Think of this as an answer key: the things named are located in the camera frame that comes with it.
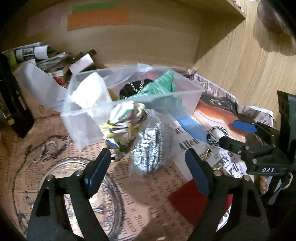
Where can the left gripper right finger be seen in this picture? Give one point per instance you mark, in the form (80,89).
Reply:
(234,210)

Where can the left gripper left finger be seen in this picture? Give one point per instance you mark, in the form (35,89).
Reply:
(49,218)

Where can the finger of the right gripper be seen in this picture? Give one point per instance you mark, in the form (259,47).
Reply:
(238,145)
(252,127)

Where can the grey knit cloth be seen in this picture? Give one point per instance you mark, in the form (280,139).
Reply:
(153,147)

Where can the green knit cloth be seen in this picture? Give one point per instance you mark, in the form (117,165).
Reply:
(159,88)

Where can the colourful floral scrunchie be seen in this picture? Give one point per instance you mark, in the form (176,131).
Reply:
(122,127)

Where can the white cloth mask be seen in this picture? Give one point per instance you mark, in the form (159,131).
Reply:
(91,92)

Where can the person's hand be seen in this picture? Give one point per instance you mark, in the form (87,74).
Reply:
(264,185)

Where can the red cloth piece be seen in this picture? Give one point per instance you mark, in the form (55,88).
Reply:
(189,202)

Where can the pink striped curtain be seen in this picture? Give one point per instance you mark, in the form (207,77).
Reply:
(278,16)

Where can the clear plastic storage box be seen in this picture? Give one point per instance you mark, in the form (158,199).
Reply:
(83,125)

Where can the white plastic bag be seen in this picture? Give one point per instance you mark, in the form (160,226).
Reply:
(41,85)

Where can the small white cardboard box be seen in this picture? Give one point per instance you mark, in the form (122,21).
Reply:
(81,64)

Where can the stack of newspapers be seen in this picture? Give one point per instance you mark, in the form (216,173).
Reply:
(53,62)

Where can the orange sticky note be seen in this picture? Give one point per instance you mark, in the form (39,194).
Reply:
(98,17)

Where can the pink sticky note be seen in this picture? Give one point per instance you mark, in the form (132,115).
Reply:
(42,20)

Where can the green sticky note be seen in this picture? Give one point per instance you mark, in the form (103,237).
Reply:
(93,6)

